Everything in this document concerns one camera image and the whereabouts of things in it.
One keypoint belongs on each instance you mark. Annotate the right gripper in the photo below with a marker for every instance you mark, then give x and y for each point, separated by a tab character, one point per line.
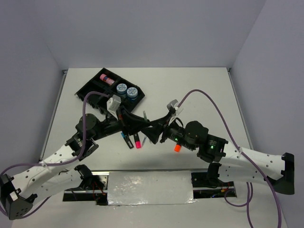
159	125

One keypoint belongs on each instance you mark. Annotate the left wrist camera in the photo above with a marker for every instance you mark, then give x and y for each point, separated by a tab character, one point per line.
112	105

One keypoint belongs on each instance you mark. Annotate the blue tape roll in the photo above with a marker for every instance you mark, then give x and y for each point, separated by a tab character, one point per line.
121	89
132	94

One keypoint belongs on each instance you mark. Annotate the green white pen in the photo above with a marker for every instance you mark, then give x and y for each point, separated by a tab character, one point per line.
145	116

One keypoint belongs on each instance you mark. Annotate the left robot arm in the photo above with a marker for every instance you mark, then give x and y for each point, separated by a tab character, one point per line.
63	170

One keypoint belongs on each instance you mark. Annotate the pink cap glue bottle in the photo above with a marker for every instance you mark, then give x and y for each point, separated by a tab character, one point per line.
106	79

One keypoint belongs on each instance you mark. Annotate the blue highlighter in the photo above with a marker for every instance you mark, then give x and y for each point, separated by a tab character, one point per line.
127	141

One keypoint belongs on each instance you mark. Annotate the silver foil panel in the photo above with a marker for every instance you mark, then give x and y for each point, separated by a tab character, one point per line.
150	188

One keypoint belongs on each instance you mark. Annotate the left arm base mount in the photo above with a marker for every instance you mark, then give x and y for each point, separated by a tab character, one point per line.
93	187

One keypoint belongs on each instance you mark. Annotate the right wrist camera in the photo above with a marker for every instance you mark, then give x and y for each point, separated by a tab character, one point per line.
173	105

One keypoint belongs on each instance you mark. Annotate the pink highlighter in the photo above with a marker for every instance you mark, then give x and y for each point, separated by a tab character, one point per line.
137	141

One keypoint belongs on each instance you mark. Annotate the blue white pen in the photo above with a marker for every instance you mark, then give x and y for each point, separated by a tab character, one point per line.
144	140

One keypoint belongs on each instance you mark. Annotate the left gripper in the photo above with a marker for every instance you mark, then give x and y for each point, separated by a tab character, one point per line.
139	122

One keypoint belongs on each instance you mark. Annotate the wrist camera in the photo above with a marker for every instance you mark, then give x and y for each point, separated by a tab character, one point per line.
112	105
173	105

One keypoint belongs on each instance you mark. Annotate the black compartment tray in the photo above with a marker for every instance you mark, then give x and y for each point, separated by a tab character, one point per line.
97	85

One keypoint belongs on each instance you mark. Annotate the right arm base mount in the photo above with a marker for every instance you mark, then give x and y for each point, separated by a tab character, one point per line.
204	189

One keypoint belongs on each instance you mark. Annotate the orange highlighter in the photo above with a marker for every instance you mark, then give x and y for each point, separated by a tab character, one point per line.
178	147

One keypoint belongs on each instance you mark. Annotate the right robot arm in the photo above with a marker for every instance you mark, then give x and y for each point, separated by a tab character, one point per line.
227	162

